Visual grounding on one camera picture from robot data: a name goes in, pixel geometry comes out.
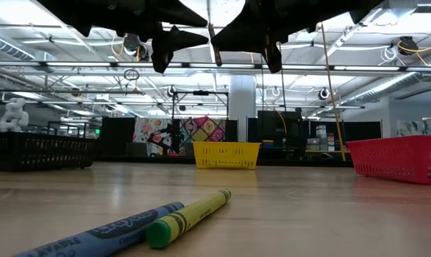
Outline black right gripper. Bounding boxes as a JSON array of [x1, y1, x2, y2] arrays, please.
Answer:
[[211, 0, 385, 55]]

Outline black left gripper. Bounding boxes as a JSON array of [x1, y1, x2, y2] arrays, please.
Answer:
[[35, 0, 211, 51]]

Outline brown crayon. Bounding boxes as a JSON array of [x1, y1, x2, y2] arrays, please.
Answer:
[[207, 23, 224, 68]]

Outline yellow-green crayon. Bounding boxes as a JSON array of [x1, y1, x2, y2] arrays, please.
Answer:
[[145, 188, 233, 250]]

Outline black plastic basket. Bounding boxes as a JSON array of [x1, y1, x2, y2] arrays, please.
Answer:
[[0, 131, 100, 172]]

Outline red plastic basket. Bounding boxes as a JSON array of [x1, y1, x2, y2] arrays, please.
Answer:
[[346, 134, 431, 186]]

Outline blue crayon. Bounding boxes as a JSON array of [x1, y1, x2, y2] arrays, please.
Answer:
[[11, 201, 186, 257]]

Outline white pillar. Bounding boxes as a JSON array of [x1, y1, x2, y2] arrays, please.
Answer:
[[229, 74, 258, 143]]

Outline long ceiling light bar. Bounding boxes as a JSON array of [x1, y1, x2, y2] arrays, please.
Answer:
[[46, 61, 402, 71]]

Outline colourful patterned quilt panel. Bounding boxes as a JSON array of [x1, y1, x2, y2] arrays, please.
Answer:
[[132, 116, 228, 158]]

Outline yellow plastic basket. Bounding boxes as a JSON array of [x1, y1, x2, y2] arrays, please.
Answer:
[[192, 141, 262, 171]]

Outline stacked storage boxes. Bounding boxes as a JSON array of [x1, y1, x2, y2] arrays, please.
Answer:
[[305, 124, 342, 153]]

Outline black metal railing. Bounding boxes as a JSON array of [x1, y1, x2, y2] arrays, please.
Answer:
[[46, 121, 88, 141]]

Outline wide black panel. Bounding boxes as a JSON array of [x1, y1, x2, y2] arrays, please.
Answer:
[[308, 120, 383, 151]]

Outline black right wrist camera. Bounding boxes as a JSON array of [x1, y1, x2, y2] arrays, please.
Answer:
[[260, 34, 283, 74]]

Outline thin black hanging cable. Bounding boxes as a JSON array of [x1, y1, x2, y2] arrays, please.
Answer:
[[258, 53, 265, 115]]

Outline black ceiling cable reel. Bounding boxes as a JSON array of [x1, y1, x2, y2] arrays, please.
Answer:
[[397, 35, 420, 57], [122, 34, 151, 63]]

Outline black metal stand frame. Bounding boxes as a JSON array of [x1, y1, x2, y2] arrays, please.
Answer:
[[171, 90, 230, 143]]

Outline black cable with coil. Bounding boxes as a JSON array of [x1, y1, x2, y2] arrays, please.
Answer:
[[274, 67, 288, 119]]

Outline hanging black cable loop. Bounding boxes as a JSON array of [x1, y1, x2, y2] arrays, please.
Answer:
[[123, 69, 141, 82]]

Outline yellow hanging cable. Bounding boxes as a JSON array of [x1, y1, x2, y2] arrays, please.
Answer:
[[318, 21, 347, 163]]

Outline abstract wall painting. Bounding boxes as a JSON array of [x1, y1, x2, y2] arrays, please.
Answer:
[[395, 119, 431, 137]]

